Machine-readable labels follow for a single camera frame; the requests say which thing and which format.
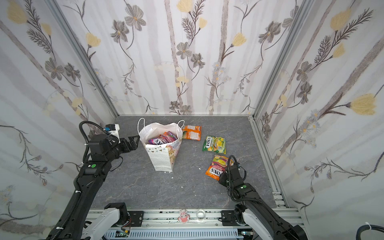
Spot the green yellow Fox's candy bag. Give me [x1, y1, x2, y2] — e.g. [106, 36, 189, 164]
[203, 136, 226, 154]

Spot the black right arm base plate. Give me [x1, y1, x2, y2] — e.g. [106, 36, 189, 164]
[220, 209, 262, 227]

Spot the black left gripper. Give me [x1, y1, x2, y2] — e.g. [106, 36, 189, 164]
[104, 134, 140, 163]

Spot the red orange Fox's candy bag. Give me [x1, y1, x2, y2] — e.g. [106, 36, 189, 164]
[206, 155, 229, 181]

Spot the white slotted cable duct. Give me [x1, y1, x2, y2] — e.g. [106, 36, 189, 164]
[104, 229, 244, 240]

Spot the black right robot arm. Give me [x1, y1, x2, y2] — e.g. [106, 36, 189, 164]
[219, 155, 308, 240]

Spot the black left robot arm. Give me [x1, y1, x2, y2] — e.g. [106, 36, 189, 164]
[47, 121, 140, 240]

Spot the white cartoon paper bag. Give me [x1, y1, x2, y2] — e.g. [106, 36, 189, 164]
[137, 118, 185, 172]

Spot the small orange snack packet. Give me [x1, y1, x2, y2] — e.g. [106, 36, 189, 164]
[182, 125, 202, 141]

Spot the black corrugated cable hose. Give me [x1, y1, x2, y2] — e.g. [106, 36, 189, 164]
[355, 222, 384, 240]

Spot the pink pig sticker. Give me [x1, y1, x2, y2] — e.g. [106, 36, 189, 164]
[178, 209, 190, 224]

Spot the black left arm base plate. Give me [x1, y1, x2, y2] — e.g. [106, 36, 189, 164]
[128, 211, 144, 227]

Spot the purple Fox's berries bag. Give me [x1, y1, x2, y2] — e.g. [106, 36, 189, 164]
[148, 131, 178, 145]

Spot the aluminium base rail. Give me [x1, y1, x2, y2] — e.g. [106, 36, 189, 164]
[56, 207, 307, 240]

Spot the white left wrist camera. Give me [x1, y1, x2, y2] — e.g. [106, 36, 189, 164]
[104, 124, 121, 143]

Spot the clear round suction cup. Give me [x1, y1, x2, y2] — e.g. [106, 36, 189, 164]
[196, 209, 206, 221]

